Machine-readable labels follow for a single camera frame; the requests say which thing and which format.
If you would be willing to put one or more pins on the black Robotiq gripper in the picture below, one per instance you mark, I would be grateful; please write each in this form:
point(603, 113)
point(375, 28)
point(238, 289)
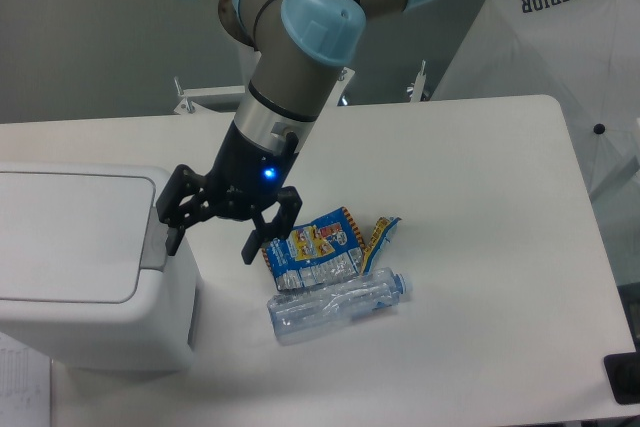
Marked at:
point(244, 181)

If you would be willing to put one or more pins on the white push-lid trash can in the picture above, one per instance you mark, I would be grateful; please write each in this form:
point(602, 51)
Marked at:
point(86, 278)

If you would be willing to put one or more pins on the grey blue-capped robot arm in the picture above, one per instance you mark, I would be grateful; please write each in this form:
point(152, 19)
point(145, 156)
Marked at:
point(303, 47)

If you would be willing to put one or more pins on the blue yellow snack wrapper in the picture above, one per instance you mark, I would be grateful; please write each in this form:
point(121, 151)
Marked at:
point(328, 250)

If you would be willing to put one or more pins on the crushed clear plastic bottle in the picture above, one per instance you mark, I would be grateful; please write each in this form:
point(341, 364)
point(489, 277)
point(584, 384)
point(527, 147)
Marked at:
point(307, 314)

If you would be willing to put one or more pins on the torn yellow wrapper strip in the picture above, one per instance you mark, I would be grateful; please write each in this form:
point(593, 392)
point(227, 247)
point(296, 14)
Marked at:
point(382, 235)

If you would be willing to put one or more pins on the printed paper sheet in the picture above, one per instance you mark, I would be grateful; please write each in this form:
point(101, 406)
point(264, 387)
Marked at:
point(25, 385)

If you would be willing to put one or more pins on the white printed umbrella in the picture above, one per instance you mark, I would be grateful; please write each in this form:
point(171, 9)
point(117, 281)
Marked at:
point(583, 53)

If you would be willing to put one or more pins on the black device at table edge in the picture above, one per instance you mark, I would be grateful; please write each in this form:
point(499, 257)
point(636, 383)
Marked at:
point(623, 374)

